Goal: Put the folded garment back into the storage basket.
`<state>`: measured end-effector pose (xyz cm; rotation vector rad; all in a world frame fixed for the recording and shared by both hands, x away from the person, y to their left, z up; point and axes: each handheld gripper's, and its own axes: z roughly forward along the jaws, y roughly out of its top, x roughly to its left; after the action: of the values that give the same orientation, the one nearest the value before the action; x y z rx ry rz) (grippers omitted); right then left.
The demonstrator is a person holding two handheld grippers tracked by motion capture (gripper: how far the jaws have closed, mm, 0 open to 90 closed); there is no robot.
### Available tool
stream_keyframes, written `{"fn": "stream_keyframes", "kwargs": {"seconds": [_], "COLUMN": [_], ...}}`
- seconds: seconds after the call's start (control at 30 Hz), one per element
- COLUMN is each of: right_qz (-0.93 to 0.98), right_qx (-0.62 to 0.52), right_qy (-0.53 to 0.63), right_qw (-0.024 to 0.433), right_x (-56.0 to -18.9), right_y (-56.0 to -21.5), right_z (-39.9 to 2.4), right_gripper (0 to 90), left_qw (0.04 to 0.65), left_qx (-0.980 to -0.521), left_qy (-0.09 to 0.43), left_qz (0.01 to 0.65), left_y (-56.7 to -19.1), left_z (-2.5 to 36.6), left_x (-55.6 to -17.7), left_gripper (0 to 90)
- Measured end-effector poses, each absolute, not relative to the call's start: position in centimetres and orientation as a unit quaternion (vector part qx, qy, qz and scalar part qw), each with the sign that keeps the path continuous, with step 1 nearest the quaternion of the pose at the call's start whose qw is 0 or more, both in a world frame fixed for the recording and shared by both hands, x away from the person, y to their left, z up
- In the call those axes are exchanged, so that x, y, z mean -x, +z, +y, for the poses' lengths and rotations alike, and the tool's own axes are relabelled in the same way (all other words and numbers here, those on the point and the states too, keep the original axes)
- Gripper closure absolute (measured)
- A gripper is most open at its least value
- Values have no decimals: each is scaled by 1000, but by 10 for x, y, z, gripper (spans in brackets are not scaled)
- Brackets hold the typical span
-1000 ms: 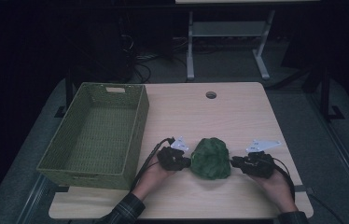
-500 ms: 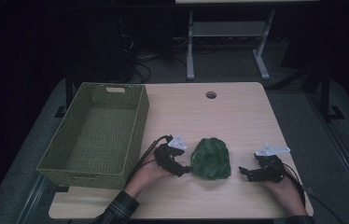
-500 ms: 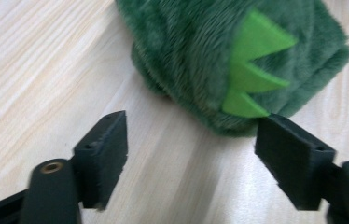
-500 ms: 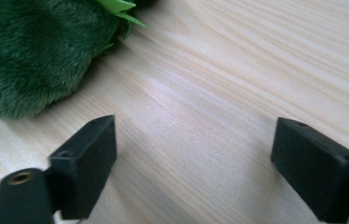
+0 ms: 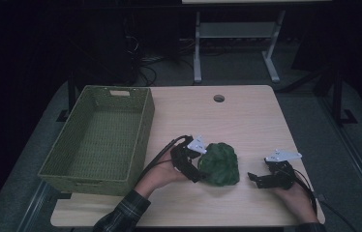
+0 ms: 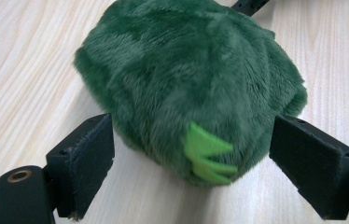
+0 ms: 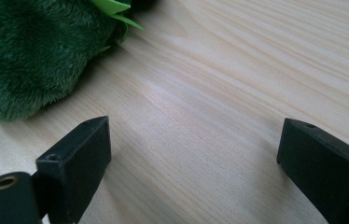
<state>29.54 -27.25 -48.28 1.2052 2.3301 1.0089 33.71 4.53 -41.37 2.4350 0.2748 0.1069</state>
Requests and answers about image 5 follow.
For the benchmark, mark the black metal stand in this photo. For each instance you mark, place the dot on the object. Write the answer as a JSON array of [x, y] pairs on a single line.
[[71, 96], [337, 96]]

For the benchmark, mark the green cloth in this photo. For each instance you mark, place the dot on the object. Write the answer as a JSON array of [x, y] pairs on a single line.
[[219, 164]]

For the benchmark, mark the grey tape strip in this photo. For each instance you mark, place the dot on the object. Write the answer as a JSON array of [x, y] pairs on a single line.
[[321, 197]]

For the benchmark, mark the metal floor rail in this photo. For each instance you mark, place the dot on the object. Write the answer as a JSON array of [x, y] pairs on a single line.
[[356, 158], [32, 209]]

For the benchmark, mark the person's right hand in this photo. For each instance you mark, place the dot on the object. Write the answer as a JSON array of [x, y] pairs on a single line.
[[298, 201]]

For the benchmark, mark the person's left hand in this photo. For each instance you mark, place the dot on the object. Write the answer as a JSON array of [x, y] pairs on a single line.
[[159, 177]]

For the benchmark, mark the green woven basket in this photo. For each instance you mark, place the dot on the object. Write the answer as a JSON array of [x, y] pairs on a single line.
[[82, 180]]

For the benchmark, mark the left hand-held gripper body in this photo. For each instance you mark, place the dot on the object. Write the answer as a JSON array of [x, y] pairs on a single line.
[[182, 158]]

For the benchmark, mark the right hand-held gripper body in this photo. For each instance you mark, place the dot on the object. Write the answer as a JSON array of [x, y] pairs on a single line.
[[280, 175]]

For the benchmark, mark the white metal stand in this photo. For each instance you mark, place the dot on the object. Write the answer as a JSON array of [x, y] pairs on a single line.
[[237, 30]]

